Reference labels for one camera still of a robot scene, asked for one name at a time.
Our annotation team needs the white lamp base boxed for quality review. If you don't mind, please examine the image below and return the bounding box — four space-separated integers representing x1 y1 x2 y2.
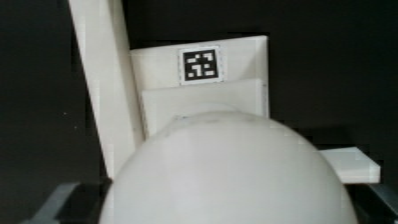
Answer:
129 35 270 136

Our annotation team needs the white lamp bulb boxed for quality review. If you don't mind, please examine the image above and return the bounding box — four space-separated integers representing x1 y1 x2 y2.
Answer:
99 104 357 224

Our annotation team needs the white U-shaped fence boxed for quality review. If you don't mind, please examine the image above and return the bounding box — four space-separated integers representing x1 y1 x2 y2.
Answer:
67 0 382 184

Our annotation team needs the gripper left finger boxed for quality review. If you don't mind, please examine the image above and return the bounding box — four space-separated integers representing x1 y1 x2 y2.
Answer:
19 178 112 224

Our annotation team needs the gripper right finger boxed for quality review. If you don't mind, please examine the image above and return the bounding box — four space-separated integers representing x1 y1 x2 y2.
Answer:
346 184 398 224

